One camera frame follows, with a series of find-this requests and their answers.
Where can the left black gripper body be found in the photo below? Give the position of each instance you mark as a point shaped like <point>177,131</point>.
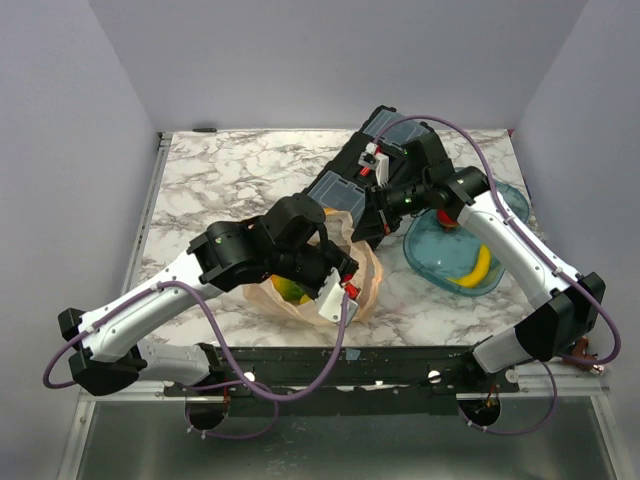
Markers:
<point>325,258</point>

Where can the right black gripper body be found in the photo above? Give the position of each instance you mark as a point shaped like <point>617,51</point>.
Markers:
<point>388,208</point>

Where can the peach plastic bag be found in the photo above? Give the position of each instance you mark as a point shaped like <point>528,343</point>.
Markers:
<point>267,300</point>

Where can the green red fake mango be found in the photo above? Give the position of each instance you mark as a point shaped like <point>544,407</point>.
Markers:
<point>289,291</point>

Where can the red fake apple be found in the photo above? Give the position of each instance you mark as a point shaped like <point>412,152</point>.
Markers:
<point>445,221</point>

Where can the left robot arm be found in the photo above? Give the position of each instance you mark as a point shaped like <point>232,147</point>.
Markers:
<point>111,351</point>

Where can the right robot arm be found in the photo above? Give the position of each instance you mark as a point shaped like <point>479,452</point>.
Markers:
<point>566,303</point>

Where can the yellow fake banana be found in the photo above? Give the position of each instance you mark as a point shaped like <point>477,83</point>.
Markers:
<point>479,271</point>

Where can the blue transparent fruit tray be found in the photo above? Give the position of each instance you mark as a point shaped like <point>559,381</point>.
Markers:
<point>438,254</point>

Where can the black plastic toolbox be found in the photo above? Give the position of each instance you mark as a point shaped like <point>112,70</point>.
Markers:
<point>341,185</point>

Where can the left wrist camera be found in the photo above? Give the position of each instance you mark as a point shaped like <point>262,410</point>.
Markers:
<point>333,302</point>

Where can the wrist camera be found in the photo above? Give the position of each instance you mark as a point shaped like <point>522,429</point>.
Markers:
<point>373,159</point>
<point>333,302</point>

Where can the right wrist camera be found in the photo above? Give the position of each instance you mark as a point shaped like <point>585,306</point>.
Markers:
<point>373,159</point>

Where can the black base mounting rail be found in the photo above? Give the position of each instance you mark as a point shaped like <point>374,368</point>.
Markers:
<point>374,380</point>

